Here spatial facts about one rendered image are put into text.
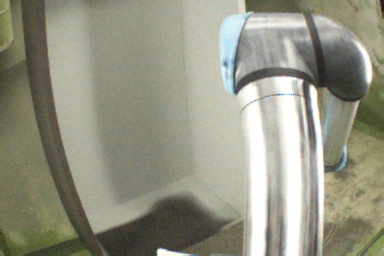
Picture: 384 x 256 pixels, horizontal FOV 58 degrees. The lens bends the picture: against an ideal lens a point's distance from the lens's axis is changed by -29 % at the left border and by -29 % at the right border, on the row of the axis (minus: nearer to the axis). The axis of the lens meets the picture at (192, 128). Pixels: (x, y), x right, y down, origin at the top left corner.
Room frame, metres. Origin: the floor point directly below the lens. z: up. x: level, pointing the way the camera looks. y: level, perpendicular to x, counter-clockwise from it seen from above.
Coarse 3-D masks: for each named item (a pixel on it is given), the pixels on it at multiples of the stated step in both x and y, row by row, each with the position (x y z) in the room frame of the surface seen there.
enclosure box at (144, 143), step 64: (64, 0) 1.25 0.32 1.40; (128, 0) 1.38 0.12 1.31; (192, 0) 1.41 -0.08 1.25; (64, 64) 1.29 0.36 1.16; (128, 64) 1.42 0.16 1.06; (192, 64) 1.48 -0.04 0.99; (64, 128) 1.31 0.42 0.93; (128, 128) 1.45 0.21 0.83; (192, 128) 1.55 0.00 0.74; (64, 192) 1.08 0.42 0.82; (128, 192) 1.47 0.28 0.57; (192, 192) 1.50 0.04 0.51
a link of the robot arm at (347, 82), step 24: (336, 24) 0.53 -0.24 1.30; (336, 48) 0.50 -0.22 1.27; (360, 48) 0.53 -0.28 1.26; (336, 72) 0.51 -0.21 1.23; (360, 72) 0.52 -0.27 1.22; (336, 96) 0.57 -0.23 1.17; (360, 96) 0.55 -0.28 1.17; (336, 120) 0.67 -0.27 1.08; (336, 144) 0.75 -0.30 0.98; (336, 168) 0.90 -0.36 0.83
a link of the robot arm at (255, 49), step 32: (224, 32) 0.55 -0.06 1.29; (256, 32) 0.54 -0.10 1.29; (288, 32) 0.53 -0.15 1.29; (224, 64) 0.54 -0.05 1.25; (256, 64) 0.51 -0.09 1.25; (288, 64) 0.50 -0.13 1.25; (320, 64) 0.51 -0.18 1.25; (256, 96) 0.49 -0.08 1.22; (288, 96) 0.47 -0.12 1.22; (256, 128) 0.47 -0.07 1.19; (288, 128) 0.44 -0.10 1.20; (320, 128) 0.47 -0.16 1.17; (256, 160) 0.44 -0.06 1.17; (288, 160) 0.42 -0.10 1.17; (320, 160) 0.43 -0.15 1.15; (256, 192) 0.42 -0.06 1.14; (288, 192) 0.39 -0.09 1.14; (320, 192) 0.40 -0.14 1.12; (256, 224) 0.39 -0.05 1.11; (288, 224) 0.36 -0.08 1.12; (320, 224) 0.37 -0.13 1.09
